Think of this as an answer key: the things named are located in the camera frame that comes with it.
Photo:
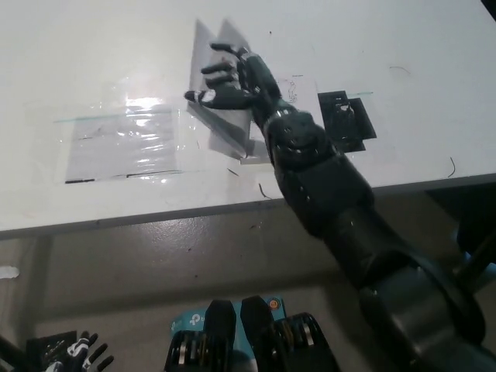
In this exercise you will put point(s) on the white Franka manual book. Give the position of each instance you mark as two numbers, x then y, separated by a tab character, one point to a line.
203	58

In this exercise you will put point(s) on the white floor tape piece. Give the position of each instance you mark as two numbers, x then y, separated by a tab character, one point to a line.
8	272

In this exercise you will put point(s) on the black frame pole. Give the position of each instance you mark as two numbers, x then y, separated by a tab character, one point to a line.
9	354
478	259

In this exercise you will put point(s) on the grey desk leg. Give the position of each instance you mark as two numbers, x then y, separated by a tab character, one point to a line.
42	279

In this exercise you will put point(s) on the black printed marker sheet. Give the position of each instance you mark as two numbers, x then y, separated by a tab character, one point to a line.
350	124

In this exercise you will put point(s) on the robot torso black teal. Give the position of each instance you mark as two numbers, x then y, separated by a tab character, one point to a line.
248	341

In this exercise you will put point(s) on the plastic-covered paper sheet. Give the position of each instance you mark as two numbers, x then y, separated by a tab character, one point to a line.
120	147

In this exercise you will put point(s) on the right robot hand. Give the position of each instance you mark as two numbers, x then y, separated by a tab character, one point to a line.
255	85

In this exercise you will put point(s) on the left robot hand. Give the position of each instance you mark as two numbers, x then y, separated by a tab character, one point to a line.
81	354

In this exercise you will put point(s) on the black floor marker tag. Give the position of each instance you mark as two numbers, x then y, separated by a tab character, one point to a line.
50	346

